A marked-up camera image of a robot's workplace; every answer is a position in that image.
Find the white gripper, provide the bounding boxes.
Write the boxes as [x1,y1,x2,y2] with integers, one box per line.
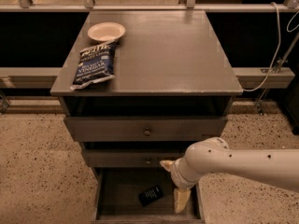
[160,158,200,214]

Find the dark blue rxbar wrapper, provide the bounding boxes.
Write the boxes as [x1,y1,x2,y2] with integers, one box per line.
[138,185,164,206]

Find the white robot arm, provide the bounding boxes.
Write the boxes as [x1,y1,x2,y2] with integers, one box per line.
[160,137,299,214]

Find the grey open bottom drawer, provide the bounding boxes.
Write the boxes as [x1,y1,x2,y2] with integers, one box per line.
[91,168,206,224]

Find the grey middle drawer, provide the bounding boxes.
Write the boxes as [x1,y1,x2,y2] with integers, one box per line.
[82,149,186,168]

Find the grey wooden drawer cabinet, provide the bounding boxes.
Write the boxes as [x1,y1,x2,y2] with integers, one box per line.
[50,9,244,179]

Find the grey top drawer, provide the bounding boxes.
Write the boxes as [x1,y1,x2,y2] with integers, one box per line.
[64,117,227,142]

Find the round brass top knob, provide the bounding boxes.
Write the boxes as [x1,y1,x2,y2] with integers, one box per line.
[143,127,151,136]

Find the blue salt vinegar chips bag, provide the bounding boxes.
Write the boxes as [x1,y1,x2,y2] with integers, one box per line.
[70,40,117,91]

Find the white paper bowl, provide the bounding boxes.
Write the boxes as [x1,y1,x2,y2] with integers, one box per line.
[88,22,126,42]

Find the metal railing frame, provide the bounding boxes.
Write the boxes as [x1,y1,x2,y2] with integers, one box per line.
[0,0,299,91]

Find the white cable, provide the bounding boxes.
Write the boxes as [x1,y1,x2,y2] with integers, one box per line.
[242,1,299,93]

